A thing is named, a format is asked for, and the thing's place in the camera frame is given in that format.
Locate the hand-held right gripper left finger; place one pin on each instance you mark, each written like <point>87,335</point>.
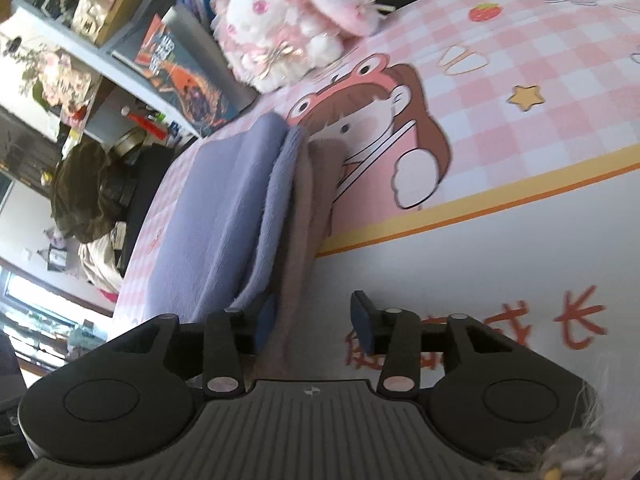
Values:
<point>264,327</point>

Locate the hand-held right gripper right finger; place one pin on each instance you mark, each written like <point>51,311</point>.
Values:
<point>362,325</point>

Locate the purple and brown sweater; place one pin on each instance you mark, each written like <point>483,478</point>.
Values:
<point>220,210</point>

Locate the cream garment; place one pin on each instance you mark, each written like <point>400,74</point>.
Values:
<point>102,265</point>

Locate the olive brown garment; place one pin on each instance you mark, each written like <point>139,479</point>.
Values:
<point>87,195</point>

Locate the window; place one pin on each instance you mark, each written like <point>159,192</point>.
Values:
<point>40,310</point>

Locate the round metal tin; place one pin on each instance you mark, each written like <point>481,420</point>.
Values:
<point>129,144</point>

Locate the red tube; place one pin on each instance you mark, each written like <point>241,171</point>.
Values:
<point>147,124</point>

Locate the pink checked printed blanket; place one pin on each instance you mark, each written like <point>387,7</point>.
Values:
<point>500,125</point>

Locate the large book with orange figure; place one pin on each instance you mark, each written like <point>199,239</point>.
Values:
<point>192,85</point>

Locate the white shelf unit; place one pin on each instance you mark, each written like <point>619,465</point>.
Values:
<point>145,100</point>

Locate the pink and white plush toy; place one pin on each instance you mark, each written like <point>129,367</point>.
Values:
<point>270,25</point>

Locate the floral poster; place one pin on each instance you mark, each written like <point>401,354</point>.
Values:
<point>45,85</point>

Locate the wooden bookshelf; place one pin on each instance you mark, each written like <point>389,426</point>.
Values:
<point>120,5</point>

